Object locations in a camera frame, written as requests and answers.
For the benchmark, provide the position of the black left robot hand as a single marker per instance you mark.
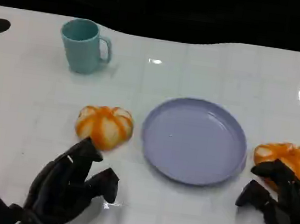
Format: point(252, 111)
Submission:
point(58, 188)

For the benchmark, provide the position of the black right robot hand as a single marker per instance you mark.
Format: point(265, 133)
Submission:
point(289, 207)

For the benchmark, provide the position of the orange and white bread roll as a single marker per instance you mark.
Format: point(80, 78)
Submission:
point(298, 160)
point(103, 126)

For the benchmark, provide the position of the lilac plate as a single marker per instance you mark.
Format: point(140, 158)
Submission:
point(193, 142)

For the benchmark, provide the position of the pale green mug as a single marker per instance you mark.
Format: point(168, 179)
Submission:
point(80, 50)

